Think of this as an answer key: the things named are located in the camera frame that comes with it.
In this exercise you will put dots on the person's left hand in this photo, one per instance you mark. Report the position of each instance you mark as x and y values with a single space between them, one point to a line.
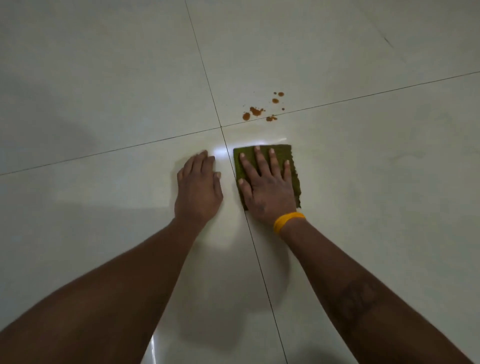
197 195

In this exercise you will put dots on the person's right hand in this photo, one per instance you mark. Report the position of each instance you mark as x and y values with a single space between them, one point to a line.
270 198

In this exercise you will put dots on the person's left little finger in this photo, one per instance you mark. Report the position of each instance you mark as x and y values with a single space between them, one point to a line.
180 177

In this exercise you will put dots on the person's right little finger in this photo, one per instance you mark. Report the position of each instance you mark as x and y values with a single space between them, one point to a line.
287 172

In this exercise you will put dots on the person's left thumb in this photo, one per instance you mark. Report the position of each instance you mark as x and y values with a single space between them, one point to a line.
218 185

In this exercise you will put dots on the person's left middle finger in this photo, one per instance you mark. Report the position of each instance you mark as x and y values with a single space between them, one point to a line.
198 162

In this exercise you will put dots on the person's right middle finger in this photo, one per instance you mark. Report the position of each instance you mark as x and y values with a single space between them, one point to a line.
261 161

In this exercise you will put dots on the person's right thumb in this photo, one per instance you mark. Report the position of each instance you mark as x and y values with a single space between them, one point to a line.
244 191

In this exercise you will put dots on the green scrub pad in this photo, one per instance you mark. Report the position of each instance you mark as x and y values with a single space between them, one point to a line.
296 187

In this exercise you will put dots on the person's right forearm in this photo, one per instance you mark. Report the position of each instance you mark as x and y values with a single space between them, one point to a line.
356 300

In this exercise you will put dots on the person's left forearm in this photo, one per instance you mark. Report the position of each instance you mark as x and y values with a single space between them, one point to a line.
112 300

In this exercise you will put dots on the yellow wristband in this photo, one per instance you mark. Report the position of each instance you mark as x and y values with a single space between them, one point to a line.
287 220

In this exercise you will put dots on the orange sauce spill spots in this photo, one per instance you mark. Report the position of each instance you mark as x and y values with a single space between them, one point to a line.
255 111

